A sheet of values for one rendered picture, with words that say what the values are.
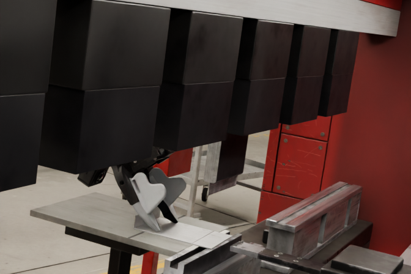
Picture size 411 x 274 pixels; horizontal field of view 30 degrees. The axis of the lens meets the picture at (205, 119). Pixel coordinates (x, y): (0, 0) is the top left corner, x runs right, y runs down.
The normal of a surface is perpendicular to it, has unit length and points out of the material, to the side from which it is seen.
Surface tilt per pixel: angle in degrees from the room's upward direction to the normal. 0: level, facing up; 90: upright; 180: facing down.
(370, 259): 0
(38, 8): 90
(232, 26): 90
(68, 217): 0
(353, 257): 0
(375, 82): 90
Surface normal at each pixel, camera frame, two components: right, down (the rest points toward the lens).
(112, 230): 0.13, -0.98
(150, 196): -0.47, -0.10
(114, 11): 0.89, 0.18
